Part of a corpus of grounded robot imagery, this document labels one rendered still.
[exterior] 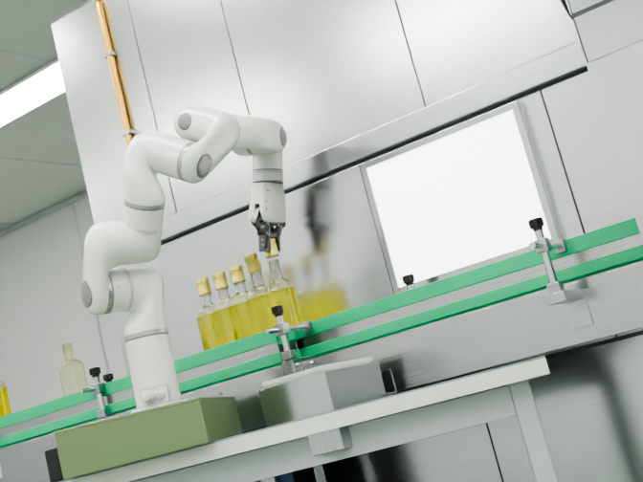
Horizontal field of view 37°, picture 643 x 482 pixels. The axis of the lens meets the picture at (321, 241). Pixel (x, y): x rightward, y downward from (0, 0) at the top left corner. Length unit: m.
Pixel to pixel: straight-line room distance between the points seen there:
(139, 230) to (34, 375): 5.69
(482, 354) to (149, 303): 0.71
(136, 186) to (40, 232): 5.60
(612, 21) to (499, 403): 0.75
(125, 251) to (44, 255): 5.55
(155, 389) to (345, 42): 1.02
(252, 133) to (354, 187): 0.33
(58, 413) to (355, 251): 0.92
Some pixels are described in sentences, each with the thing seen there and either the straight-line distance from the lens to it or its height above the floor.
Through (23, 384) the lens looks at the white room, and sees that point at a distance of 7.80.
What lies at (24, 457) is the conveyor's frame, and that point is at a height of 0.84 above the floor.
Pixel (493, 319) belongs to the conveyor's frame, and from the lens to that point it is 2.07.
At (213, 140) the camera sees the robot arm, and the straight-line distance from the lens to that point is 2.05.
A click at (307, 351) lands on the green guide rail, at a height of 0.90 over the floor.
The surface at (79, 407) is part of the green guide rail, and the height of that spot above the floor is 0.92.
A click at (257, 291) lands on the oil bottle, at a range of 2.41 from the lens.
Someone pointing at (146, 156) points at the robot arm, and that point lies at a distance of 2.06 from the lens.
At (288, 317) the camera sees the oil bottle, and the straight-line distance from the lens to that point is 2.36.
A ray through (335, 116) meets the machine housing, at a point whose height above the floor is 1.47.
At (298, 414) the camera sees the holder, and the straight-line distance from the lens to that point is 1.99.
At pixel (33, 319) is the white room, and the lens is 7.68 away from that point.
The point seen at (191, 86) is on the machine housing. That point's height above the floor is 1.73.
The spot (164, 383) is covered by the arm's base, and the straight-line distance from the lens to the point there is 2.07.
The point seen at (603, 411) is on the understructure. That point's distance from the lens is 2.24.
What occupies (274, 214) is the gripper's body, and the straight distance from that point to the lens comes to 2.40.
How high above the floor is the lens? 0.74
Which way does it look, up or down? 10 degrees up
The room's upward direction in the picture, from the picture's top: 14 degrees counter-clockwise
